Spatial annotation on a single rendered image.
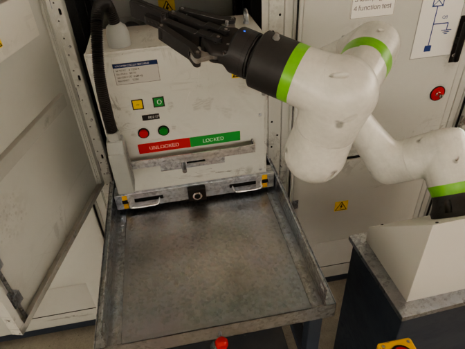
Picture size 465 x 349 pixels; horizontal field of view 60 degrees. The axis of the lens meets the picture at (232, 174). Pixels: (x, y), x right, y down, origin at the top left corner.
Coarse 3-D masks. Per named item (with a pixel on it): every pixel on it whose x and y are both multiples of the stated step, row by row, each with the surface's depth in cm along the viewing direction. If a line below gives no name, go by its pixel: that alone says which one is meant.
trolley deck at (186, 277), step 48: (144, 240) 127; (192, 240) 126; (240, 240) 125; (144, 288) 113; (192, 288) 112; (240, 288) 111; (288, 288) 110; (96, 336) 102; (144, 336) 101; (192, 336) 103
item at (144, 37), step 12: (240, 24) 121; (252, 24) 120; (132, 36) 117; (144, 36) 116; (156, 36) 116; (108, 48) 109; (120, 48) 109; (132, 48) 107; (144, 48) 107; (156, 48) 108
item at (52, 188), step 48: (0, 0) 96; (48, 0) 113; (0, 48) 93; (48, 48) 118; (0, 96) 98; (48, 96) 119; (0, 144) 98; (48, 144) 119; (0, 192) 98; (48, 192) 119; (96, 192) 145; (0, 240) 98; (48, 240) 120; (0, 288) 94
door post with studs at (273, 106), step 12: (264, 0) 124; (276, 0) 124; (264, 12) 126; (276, 12) 126; (264, 24) 128; (276, 24) 129; (276, 108) 147; (276, 120) 150; (276, 132) 153; (276, 144) 156; (276, 156) 160; (276, 168) 163
